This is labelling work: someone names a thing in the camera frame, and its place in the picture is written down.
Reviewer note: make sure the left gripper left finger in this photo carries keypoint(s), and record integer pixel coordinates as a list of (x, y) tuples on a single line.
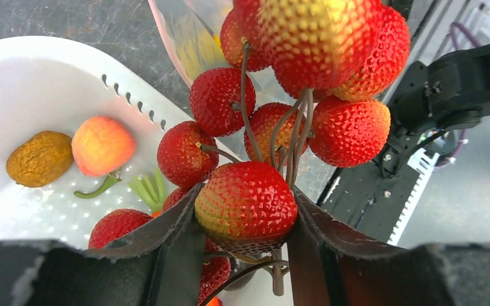
[(157, 264)]

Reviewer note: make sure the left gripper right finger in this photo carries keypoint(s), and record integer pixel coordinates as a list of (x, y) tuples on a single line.
[(334, 264)]

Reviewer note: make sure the strawberry bunch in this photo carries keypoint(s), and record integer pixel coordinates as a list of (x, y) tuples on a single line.
[(188, 154)]

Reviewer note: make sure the yellow pear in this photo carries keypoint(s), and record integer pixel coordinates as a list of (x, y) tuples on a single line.
[(197, 50)]

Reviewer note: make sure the white plastic basket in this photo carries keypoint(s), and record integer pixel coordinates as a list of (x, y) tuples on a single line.
[(56, 84)]

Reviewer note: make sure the clear zip top bag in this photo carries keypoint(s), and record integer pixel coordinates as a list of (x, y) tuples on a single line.
[(314, 176)]

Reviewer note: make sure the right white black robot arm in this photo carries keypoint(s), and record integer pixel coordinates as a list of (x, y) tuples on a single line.
[(452, 93)]

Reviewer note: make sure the orange tangerine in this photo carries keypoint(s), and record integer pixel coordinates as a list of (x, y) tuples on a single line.
[(215, 302)]

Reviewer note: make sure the orange carrot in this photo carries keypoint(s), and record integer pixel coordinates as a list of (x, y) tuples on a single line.
[(151, 189)]

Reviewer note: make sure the red bell pepper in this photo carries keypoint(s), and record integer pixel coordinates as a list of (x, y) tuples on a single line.
[(110, 180)]

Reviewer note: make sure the peach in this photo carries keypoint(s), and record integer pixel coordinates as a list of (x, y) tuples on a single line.
[(101, 145)]

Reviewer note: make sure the brown kiwi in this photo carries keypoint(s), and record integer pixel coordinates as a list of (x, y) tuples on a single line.
[(41, 160)]

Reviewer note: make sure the white cable duct rail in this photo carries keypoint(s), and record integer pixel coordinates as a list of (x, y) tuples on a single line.
[(423, 166)]

